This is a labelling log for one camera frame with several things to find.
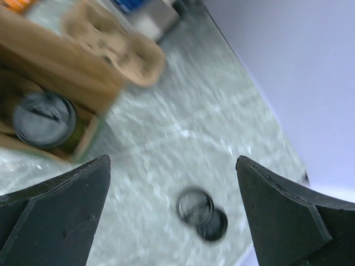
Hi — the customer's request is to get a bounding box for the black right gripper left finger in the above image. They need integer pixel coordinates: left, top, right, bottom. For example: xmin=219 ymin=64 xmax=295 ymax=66
xmin=1 ymin=155 xmax=110 ymax=265

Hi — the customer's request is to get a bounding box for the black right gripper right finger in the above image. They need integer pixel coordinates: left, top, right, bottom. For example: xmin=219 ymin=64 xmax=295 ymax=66
xmin=236 ymin=156 xmax=354 ymax=265

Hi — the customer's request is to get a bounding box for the black plastic cup lid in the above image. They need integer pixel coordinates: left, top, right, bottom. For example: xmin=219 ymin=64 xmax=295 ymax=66
xmin=12 ymin=91 xmax=77 ymax=149

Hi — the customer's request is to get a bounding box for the brown paper bag with handles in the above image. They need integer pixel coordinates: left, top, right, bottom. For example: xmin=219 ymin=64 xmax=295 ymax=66
xmin=1 ymin=7 xmax=126 ymax=162

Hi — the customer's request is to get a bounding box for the brown cardboard cup carrier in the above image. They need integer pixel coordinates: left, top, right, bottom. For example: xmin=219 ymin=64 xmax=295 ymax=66
xmin=61 ymin=1 xmax=166 ymax=87

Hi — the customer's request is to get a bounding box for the orange snack bag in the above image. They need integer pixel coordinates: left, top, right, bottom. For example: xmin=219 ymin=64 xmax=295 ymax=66
xmin=1 ymin=0 xmax=37 ymax=14

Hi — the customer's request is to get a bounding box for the blue chip bag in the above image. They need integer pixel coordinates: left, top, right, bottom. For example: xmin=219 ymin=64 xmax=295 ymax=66
xmin=111 ymin=0 xmax=146 ymax=14

